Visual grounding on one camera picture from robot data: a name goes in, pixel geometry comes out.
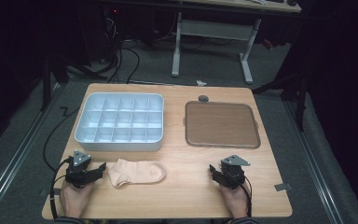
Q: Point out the grey round table grommet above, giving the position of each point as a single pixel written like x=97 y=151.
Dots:
x=203 y=99

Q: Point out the brown wooden tray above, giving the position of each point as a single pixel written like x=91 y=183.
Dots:
x=221 y=124

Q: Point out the small red object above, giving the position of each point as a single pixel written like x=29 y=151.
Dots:
x=267 y=44

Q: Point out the white paper scrap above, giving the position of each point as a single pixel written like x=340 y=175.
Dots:
x=201 y=83

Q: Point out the person's right hand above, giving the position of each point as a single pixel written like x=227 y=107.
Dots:
x=236 y=202

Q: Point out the black metal stand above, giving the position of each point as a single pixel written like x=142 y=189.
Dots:
x=46 y=84
x=300 y=99

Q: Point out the white divided storage box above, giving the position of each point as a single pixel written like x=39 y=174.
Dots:
x=121 y=124

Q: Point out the white-legged wooden desk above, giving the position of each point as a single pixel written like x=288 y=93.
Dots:
x=214 y=29

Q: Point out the beige ankle sock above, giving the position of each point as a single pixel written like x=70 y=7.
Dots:
x=136 y=172

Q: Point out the metal floor rail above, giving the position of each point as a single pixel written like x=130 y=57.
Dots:
x=21 y=149
x=313 y=165

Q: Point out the person's left hand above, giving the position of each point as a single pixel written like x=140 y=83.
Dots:
x=74 y=200

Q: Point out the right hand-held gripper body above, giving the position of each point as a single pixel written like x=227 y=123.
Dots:
x=234 y=174

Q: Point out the grey tape piece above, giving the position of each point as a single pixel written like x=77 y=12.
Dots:
x=45 y=192
x=282 y=187

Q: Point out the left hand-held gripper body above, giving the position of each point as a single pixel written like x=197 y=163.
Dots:
x=76 y=172

